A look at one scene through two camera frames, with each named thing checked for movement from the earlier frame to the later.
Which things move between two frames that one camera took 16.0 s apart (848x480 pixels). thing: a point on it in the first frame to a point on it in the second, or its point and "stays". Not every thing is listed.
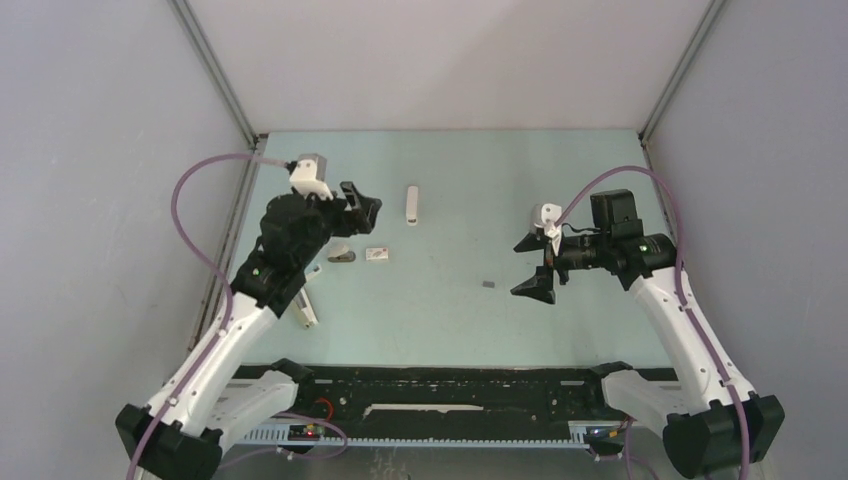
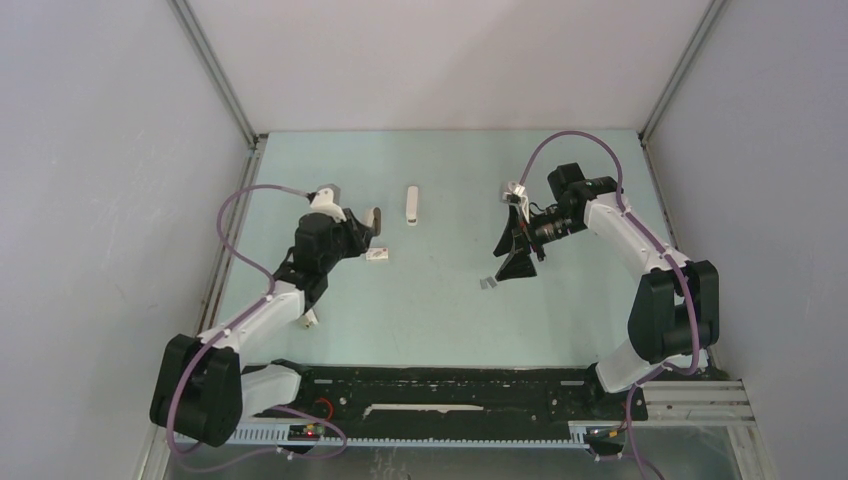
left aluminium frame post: [256, 138] stays
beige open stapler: [305, 308] stays
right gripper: [539, 287] to [518, 234]
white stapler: [412, 198] stays
